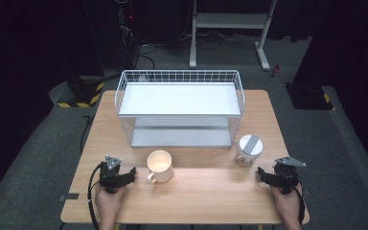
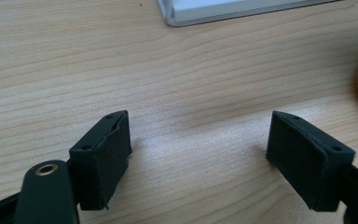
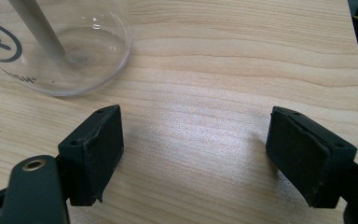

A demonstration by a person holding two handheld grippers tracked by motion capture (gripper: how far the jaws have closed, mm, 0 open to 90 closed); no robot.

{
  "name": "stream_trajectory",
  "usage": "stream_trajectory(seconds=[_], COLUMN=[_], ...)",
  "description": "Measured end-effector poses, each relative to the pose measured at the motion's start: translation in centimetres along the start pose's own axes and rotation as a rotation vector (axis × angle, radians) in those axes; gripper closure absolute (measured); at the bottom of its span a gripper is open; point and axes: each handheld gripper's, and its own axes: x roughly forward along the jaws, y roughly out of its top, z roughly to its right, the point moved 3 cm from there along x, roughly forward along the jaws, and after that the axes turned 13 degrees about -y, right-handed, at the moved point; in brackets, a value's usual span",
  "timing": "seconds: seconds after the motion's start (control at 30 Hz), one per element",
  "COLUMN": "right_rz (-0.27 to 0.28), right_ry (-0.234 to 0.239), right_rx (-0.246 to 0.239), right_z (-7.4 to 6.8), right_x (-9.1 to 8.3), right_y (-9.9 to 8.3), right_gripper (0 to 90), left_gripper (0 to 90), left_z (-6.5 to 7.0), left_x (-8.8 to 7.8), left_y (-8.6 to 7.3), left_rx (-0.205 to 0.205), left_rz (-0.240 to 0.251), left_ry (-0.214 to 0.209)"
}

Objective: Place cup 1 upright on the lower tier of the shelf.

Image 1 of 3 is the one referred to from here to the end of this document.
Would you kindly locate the person's right hand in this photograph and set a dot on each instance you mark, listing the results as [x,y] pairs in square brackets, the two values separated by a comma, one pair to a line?
[289,206]

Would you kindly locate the black base with hazard stripes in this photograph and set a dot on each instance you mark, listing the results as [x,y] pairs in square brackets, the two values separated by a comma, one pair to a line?
[83,92]
[310,97]

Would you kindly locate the small red object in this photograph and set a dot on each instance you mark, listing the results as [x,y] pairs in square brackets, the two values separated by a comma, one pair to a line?
[276,71]

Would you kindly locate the dark equipment tower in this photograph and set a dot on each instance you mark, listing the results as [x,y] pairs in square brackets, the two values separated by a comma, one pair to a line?
[115,35]

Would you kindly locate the cream ceramic mug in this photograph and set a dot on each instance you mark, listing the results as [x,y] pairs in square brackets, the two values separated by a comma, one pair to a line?
[160,174]

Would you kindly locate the grey tape strip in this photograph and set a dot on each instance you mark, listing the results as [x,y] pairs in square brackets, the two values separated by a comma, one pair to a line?
[69,197]

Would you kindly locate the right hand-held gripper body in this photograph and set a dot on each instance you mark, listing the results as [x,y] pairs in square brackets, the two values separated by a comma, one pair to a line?
[286,179]

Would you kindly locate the white metal stand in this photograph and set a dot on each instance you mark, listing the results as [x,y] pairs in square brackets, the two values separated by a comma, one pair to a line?
[226,20]

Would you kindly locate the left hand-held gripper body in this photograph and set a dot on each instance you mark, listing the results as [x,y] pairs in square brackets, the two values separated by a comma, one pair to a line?
[110,179]

